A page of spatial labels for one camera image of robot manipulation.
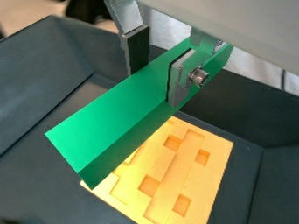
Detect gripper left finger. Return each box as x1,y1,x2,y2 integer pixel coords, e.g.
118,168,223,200
105,0,150,75

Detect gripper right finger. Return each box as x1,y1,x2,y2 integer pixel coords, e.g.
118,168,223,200
166,28,223,107

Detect yellow slotted board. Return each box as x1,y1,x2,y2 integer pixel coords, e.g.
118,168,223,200
91,117,234,224

